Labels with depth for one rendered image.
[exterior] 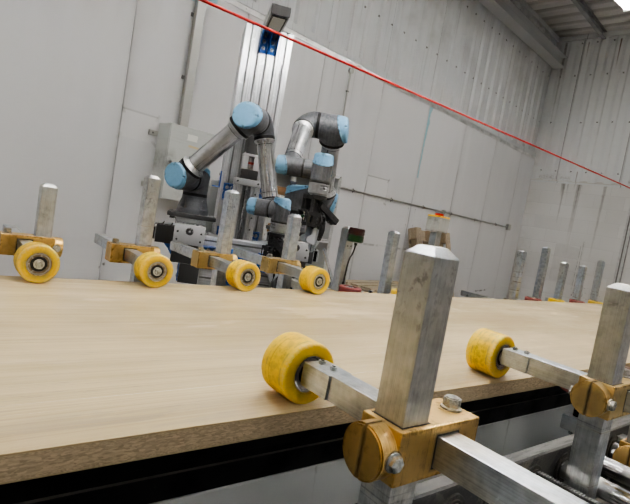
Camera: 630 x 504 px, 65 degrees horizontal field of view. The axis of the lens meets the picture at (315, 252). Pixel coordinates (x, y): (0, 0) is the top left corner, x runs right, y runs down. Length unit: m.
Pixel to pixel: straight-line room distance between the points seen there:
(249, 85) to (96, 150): 1.79
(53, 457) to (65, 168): 3.63
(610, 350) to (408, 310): 0.45
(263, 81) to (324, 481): 2.21
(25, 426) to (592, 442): 0.73
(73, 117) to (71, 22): 0.65
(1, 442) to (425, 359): 0.37
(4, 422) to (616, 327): 0.76
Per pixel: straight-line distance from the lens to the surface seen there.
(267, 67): 2.71
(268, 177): 2.27
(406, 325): 0.44
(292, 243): 1.67
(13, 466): 0.52
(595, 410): 0.83
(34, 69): 4.06
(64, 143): 4.07
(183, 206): 2.43
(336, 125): 2.23
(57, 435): 0.54
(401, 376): 0.45
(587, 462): 0.88
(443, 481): 0.70
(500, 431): 1.10
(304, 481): 0.74
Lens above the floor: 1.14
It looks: 4 degrees down
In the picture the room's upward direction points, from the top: 10 degrees clockwise
